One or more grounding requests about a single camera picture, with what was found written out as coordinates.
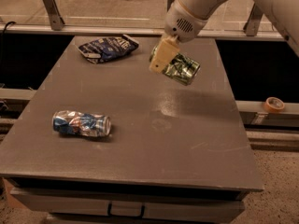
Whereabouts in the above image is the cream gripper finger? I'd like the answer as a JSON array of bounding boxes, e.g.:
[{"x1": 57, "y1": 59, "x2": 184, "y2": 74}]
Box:
[{"x1": 149, "y1": 35, "x2": 179, "y2": 73}]

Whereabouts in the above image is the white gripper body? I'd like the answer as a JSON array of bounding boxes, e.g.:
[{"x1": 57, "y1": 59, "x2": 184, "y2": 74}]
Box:
[{"x1": 164, "y1": 0, "x2": 207, "y2": 42}]

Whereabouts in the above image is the green soda can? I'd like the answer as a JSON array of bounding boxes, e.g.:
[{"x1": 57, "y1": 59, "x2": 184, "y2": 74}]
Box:
[{"x1": 149, "y1": 45, "x2": 200, "y2": 86}]

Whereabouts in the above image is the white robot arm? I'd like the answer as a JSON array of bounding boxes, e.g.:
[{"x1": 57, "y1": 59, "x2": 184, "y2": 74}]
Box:
[{"x1": 149, "y1": 0, "x2": 299, "y2": 73}]

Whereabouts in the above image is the crushed blue silver can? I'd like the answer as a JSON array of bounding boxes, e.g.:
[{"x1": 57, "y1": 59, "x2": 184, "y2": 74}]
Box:
[{"x1": 52, "y1": 110, "x2": 111, "y2": 137}]

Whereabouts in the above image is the blue chip bag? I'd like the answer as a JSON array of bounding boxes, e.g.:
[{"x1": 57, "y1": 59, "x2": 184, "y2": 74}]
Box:
[{"x1": 78, "y1": 35, "x2": 139, "y2": 64}]

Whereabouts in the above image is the orange tape roll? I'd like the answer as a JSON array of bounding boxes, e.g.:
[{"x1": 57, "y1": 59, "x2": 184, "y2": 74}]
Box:
[{"x1": 264, "y1": 97, "x2": 285, "y2": 113}]

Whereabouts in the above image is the right metal bracket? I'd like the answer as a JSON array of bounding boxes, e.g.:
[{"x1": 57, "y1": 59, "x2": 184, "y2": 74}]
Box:
[{"x1": 243, "y1": 4, "x2": 263, "y2": 36}]

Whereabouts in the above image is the left metal bracket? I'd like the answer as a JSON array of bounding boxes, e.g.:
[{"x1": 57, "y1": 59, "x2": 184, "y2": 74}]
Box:
[{"x1": 42, "y1": 0, "x2": 64, "y2": 31}]

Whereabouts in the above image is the black cable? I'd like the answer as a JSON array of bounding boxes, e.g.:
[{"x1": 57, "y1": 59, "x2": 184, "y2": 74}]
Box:
[{"x1": 0, "y1": 21, "x2": 17, "y2": 70}]

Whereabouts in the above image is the grey drawer with handle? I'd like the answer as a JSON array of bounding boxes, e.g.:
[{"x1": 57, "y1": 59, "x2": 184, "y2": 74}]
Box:
[{"x1": 10, "y1": 188, "x2": 244, "y2": 224}]

